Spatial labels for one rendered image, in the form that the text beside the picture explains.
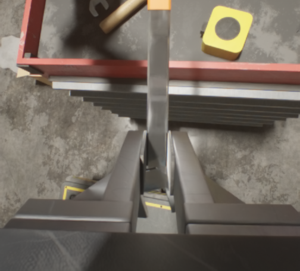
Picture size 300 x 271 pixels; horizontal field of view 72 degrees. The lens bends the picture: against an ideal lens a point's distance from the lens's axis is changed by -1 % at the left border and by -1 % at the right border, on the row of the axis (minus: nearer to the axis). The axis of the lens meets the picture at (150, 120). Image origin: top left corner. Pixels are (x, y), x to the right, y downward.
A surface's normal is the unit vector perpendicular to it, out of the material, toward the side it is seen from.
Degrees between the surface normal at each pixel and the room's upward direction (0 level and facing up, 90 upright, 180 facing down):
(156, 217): 0
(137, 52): 0
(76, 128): 0
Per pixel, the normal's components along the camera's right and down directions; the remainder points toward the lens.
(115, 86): -0.17, 0.13
